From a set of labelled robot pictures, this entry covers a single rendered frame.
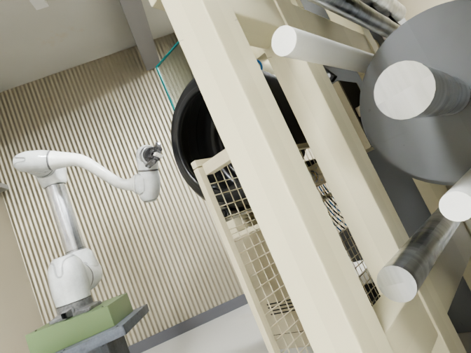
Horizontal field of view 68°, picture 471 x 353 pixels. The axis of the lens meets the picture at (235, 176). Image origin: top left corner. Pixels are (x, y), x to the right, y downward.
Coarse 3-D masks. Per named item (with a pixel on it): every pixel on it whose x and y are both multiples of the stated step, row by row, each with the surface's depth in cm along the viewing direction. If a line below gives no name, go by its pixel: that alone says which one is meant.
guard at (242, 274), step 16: (304, 144) 124; (304, 160) 121; (208, 192) 83; (224, 192) 87; (336, 208) 123; (224, 224) 82; (336, 224) 118; (224, 240) 81; (352, 240) 121; (240, 272) 80; (256, 272) 84; (256, 288) 82; (256, 304) 79; (256, 320) 79; (272, 336) 78; (272, 352) 77
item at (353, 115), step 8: (336, 88) 141; (344, 88) 141; (352, 88) 147; (344, 96) 139; (352, 96) 143; (344, 104) 140; (352, 104) 139; (352, 112) 138; (352, 120) 139; (360, 120) 138; (360, 128) 137; (360, 136) 137; (368, 144) 136
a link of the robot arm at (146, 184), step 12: (48, 156) 171; (60, 156) 172; (72, 156) 173; (84, 156) 175; (60, 168) 176; (84, 168) 175; (96, 168) 175; (108, 180) 176; (120, 180) 177; (132, 180) 175; (144, 180) 174; (156, 180) 177; (144, 192) 175; (156, 192) 178
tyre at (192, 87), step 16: (192, 80) 149; (272, 80) 140; (192, 96) 147; (176, 112) 155; (192, 112) 168; (208, 112) 176; (288, 112) 134; (176, 128) 156; (192, 128) 172; (208, 128) 179; (176, 144) 157; (192, 144) 173; (208, 144) 180; (176, 160) 160; (192, 160) 171; (192, 176) 154; (208, 176) 173; (224, 176) 177; (240, 192) 138
